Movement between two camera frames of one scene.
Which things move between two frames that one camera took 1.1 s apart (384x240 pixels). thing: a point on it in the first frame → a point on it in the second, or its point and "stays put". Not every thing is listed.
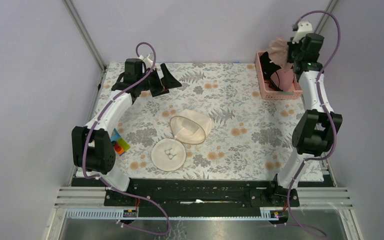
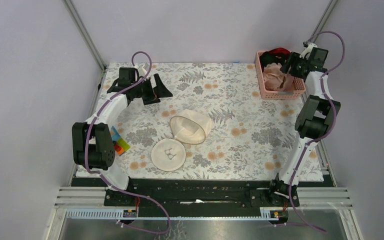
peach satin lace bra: x=278 y=53 → x=275 y=79
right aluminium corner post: x=325 y=17 stays put
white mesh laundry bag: x=169 y=154 stays put
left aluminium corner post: x=78 y=20 stays put
